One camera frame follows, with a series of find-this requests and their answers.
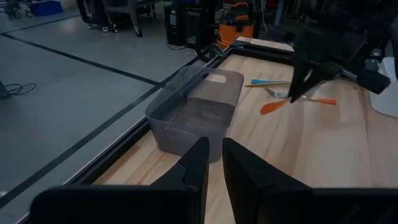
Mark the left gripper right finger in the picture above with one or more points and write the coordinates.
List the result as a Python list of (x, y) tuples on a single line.
[(264, 199)]

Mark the grey metal wheeled cart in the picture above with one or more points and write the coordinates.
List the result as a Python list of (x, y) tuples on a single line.
[(133, 15)]

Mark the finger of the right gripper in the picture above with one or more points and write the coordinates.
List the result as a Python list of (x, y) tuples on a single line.
[(318, 76), (298, 77)]

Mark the grey translucent plastic bin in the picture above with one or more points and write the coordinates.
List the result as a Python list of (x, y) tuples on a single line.
[(192, 118)]

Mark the black equipment cabinet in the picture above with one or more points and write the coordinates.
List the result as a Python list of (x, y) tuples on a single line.
[(177, 25)]

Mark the black wheeled chair base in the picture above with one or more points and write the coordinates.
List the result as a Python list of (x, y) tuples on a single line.
[(15, 11)]

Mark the black aluminium table frame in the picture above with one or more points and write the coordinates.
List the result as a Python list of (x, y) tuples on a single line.
[(107, 158)]

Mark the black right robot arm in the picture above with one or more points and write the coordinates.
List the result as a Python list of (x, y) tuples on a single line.
[(342, 9)]

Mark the white plastic tray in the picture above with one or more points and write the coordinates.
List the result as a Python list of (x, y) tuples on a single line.
[(385, 93)]

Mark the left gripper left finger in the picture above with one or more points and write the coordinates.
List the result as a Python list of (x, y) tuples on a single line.
[(174, 202)]

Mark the orange shop vacuum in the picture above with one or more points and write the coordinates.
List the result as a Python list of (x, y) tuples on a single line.
[(236, 32)]

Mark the blue storage crate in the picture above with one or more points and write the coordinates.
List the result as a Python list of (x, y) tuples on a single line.
[(46, 7)]

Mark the gold fork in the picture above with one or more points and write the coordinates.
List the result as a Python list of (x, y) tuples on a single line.
[(264, 84)]

